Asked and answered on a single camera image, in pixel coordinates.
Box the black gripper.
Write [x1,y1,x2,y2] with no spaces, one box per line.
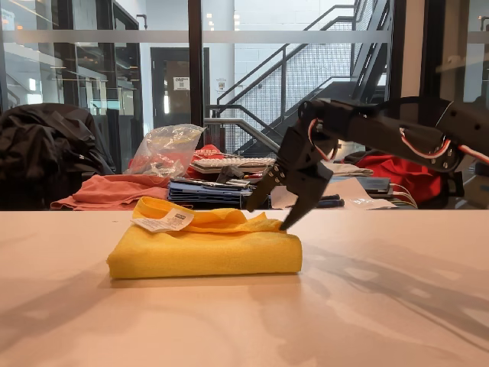
[245,161,335,232]

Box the yellow microfiber towel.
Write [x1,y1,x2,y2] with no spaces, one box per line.
[105,196,303,280]

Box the grey plastic packet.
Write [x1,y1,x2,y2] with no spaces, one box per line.
[216,164,245,184]

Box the white keyboard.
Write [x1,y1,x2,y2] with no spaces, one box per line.
[190,156,278,175]

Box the beige folded cloth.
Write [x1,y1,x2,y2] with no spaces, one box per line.
[330,160,374,178]

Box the blue folder stack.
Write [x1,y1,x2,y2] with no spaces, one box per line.
[167,181,255,209]

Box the red cloth with white letters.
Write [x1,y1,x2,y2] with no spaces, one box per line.
[186,144,225,180]

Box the black metal staircase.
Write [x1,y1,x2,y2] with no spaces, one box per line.
[204,0,394,161]

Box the red bag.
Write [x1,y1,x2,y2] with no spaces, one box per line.
[343,151,444,204]

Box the clear plastic zip bag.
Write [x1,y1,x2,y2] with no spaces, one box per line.
[124,122,207,179]

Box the dark glass door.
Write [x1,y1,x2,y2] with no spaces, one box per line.
[150,47,210,129]

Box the black mesh office chair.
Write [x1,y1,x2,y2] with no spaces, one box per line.
[364,96,465,209]

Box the orange shirt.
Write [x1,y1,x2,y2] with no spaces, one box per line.
[50,174,180,211]

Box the black jacket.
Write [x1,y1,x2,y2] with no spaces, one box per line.
[0,102,116,210]

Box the gripper servo cable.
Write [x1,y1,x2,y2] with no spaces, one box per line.
[307,118,340,161]

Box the white charging cable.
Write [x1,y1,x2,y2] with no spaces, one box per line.
[391,190,416,208]
[389,182,417,204]

